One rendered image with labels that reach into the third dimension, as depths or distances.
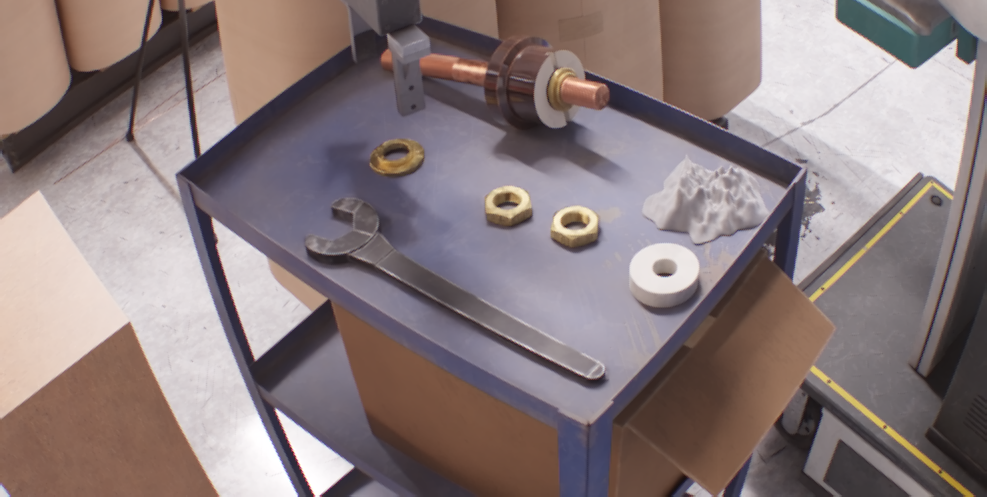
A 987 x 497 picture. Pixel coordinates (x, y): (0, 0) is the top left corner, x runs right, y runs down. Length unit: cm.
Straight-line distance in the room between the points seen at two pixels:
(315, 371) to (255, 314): 87
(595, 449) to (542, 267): 24
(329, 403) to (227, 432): 71
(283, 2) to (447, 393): 66
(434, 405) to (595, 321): 27
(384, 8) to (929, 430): 112
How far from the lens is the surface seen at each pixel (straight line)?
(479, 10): 173
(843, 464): 180
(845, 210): 260
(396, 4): 109
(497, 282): 111
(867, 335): 184
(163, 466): 126
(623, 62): 207
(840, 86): 308
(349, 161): 129
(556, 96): 123
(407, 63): 109
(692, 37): 233
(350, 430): 147
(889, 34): 130
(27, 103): 311
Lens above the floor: 164
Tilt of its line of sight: 40 degrees down
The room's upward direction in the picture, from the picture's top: 5 degrees counter-clockwise
